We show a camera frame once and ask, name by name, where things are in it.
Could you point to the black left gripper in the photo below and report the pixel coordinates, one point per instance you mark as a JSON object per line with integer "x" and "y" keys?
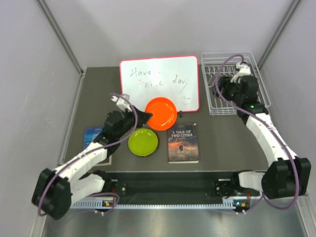
{"x": 143, "y": 118}

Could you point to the pink framed whiteboard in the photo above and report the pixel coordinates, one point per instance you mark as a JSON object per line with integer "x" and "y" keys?
{"x": 175, "y": 78}

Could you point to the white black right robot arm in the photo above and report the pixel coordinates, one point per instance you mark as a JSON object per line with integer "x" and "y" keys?
{"x": 288, "y": 174}

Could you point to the aluminium frame rail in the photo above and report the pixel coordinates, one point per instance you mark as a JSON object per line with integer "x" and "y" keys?
{"x": 108, "y": 200}

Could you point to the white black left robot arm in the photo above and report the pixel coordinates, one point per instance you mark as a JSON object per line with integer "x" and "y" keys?
{"x": 79, "y": 168}

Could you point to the lime green plate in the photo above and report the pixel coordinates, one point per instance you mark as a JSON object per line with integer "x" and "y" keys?
{"x": 143, "y": 142}

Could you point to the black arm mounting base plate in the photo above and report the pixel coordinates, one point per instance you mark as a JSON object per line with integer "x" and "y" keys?
{"x": 198, "y": 187}

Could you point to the orange plate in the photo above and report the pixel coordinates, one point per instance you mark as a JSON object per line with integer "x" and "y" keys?
{"x": 164, "y": 113}

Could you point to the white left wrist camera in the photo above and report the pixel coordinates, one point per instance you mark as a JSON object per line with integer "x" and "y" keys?
{"x": 121, "y": 101}

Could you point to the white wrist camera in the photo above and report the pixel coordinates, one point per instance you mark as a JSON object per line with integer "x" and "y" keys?
{"x": 242, "y": 69}
{"x": 121, "y": 101}

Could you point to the Tale of Two Cities book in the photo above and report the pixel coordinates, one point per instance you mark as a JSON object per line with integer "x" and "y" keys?
{"x": 183, "y": 144}

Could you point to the white wire dish rack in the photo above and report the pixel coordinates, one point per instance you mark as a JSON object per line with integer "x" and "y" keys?
{"x": 210, "y": 63}

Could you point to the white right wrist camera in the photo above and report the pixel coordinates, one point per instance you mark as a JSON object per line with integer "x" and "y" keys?
{"x": 242, "y": 69}

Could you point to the Jane Eyre book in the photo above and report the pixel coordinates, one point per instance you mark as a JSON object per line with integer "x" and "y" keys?
{"x": 90, "y": 134}

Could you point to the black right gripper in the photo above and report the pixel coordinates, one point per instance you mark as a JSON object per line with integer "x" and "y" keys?
{"x": 224, "y": 83}

